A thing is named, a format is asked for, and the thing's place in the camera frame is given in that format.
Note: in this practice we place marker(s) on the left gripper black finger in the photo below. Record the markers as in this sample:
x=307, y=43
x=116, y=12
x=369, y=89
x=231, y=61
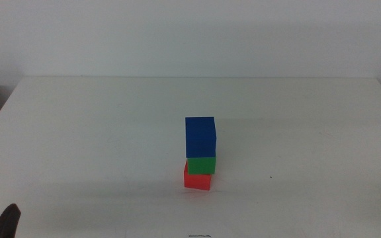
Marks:
x=3, y=223

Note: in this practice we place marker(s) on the red cube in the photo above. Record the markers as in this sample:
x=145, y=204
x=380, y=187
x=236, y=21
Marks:
x=197, y=182

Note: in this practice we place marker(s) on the green cube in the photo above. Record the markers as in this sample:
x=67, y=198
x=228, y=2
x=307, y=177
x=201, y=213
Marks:
x=201, y=166

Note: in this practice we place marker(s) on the blue cube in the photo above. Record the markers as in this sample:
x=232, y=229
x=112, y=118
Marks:
x=200, y=137

